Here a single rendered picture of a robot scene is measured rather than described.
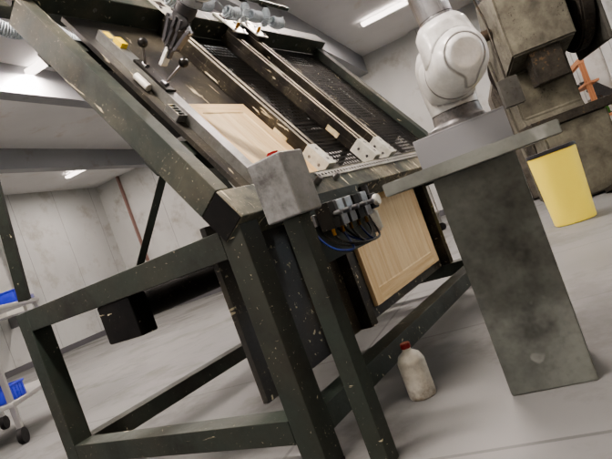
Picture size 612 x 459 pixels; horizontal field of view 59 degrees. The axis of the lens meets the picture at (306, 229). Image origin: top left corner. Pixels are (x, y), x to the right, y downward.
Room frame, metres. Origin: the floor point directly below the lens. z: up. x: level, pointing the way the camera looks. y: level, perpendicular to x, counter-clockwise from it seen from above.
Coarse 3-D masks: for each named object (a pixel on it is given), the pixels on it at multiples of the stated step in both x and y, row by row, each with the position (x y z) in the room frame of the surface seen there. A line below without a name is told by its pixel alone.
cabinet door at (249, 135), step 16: (208, 112) 2.06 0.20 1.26; (224, 112) 2.14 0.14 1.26; (240, 112) 2.23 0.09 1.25; (224, 128) 2.03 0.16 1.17; (240, 128) 2.11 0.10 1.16; (256, 128) 2.19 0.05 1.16; (240, 144) 2.00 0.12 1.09; (256, 144) 2.07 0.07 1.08; (272, 144) 2.15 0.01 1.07; (288, 144) 2.22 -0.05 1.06; (256, 160) 1.96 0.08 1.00
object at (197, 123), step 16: (112, 48) 2.06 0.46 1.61; (128, 64) 2.03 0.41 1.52; (160, 96) 1.98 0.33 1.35; (176, 96) 1.98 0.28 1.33; (192, 112) 1.94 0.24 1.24; (192, 128) 1.93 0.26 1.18; (208, 128) 1.91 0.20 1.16; (208, 144) 1.90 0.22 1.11; (224, 144) 1.88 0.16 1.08; (240, 160) 1.85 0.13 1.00
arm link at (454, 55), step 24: (408, 0) 1.53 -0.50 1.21; (432, 0) 1.48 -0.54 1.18; (432, 24) 1.47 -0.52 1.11; (456, 24) 1.45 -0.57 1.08; (432, 48) 1.46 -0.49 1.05; (456, 48) 1.41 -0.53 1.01; (480, 48) 1.40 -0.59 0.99; (432, 72) 1.50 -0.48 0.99; (456, 72) 1.43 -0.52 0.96; (480, 72) 1.44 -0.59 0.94; (456, 96) 1.57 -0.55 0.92
